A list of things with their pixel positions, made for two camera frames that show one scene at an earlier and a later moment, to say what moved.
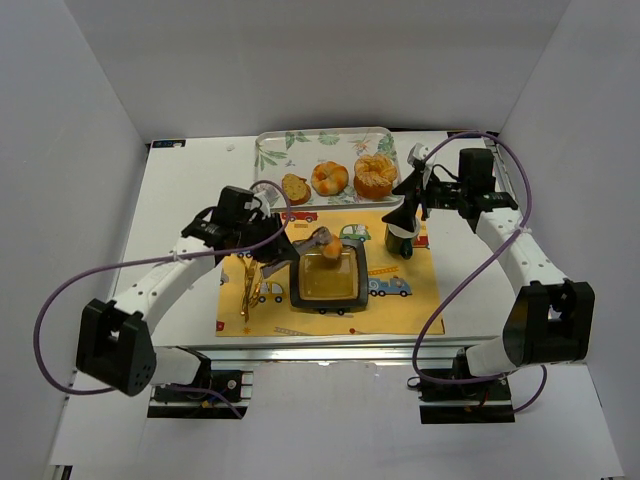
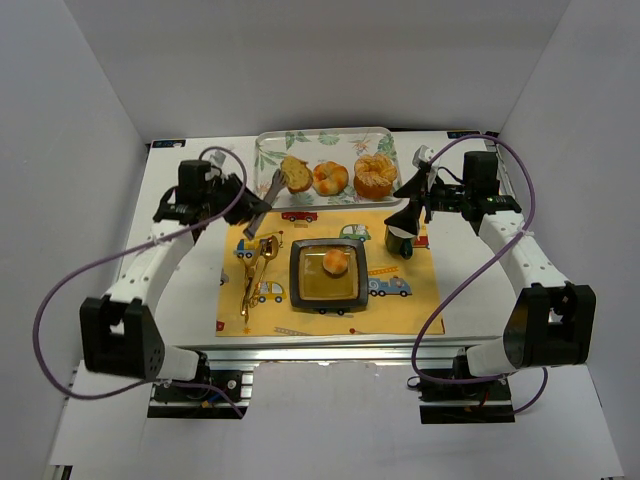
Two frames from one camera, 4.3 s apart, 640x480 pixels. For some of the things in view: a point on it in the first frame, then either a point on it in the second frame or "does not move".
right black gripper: (413, 184) does not move
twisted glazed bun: (329, 178) does not move
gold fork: (247, 287) does not move
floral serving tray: (330, 168) does not move
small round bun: (333, 249) → (334, 261)
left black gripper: (275, 244) → (239, 198)
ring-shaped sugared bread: (374, 176) does not move
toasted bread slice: (296, 189) → (296, 174)
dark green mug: (398, 245) does not move
